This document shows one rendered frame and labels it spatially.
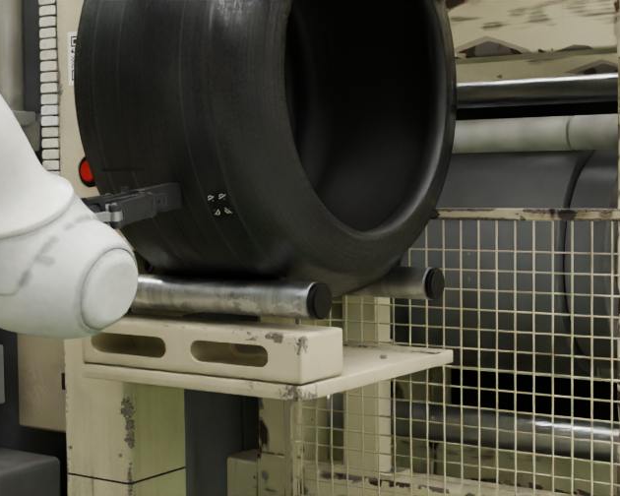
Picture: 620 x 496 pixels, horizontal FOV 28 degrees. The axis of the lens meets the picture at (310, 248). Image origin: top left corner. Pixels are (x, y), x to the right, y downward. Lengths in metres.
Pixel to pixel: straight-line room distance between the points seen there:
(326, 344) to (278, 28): 0.38
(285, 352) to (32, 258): 0.49
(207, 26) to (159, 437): 0.67
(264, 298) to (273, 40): 0.31
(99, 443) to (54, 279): 0.81
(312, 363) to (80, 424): 0.49
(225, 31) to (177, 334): 0.39
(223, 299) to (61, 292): 0.53
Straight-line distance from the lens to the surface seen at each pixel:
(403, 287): 1.70
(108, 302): 1.03
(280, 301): 1.47
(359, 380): 1.54
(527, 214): 1.83
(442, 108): 1.75
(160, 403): 1.81
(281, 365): 1.45
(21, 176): 1.03
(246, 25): 1.40
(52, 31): 1.85
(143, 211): 1.35
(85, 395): 1.81
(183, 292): 1.56
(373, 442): 2.21
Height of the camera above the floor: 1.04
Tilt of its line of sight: 3 degrees down
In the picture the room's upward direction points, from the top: 1 degrees counter-clockwise
